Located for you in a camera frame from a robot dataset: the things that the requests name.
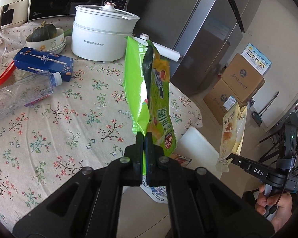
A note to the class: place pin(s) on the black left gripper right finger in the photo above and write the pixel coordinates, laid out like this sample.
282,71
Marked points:
164,171

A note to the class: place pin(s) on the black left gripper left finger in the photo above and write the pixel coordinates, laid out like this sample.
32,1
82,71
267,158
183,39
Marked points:
107,187

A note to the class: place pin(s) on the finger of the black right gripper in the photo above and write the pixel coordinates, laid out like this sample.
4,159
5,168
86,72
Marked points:
240,161

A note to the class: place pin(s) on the yellow snack bag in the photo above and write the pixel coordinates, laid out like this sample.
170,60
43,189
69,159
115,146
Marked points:
232,135

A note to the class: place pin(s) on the green onion rings bag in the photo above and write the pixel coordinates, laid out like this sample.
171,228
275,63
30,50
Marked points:
146,85

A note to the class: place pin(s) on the clear plastic bottle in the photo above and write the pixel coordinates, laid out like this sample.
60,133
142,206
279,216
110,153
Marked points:
27,91

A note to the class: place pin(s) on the blue carton box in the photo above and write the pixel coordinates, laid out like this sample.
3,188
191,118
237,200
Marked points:
33,60

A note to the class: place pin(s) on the white trash bin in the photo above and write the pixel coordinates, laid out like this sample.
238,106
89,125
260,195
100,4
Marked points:
199,152

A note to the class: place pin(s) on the person's right hand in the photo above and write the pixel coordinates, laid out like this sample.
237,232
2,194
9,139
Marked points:
284,207

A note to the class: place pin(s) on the floral tablecloth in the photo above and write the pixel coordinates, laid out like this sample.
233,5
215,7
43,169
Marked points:
85,122

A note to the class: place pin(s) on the lower cardboard box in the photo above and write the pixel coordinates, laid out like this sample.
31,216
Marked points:
220,99

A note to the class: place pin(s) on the cardboard box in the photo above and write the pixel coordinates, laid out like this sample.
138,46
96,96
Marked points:
220,99
242,78

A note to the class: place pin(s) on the upper cardboard box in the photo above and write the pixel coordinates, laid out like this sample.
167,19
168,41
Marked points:
242,78

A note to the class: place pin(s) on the white electric cooking pot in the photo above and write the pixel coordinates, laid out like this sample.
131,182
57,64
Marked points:
100,32

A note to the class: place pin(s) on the white bowl with flower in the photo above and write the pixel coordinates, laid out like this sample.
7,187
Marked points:
49,44

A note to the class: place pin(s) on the grey refrigerator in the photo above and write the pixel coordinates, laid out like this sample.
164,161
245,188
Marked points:
204,32

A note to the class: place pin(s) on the red round container lid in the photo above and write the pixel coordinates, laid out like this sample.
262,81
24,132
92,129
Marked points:
7,73

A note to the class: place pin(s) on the dark green pumpkin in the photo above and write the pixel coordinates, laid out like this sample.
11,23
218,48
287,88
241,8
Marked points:
44,32

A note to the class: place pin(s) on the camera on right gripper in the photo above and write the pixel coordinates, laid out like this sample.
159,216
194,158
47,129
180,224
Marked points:
287,144

